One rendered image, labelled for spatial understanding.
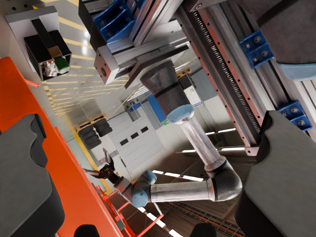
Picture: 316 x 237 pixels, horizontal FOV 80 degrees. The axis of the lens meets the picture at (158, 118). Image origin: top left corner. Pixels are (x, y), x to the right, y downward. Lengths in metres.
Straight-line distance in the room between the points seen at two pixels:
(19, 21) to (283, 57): 0.82
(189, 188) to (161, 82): 0.46
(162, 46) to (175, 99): 0.21
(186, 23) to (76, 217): 0.77
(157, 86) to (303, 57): 0.48
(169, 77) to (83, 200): 0.56
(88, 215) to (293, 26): 0.80
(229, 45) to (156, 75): 0.28
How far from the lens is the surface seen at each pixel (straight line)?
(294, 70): 0.42
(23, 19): 0.89
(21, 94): 0.84
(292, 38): 0.40
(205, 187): 0.86
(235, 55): 0.60
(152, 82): 0.74
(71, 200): 0.81
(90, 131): 8.78
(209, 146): 0.94
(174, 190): 0.86
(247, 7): 0.45
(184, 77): 10.57
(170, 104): 0.73
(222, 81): 0.66
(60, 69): 0.79
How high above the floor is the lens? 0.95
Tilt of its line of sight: 3 degrees up
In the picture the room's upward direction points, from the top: 150 degrees clockwise
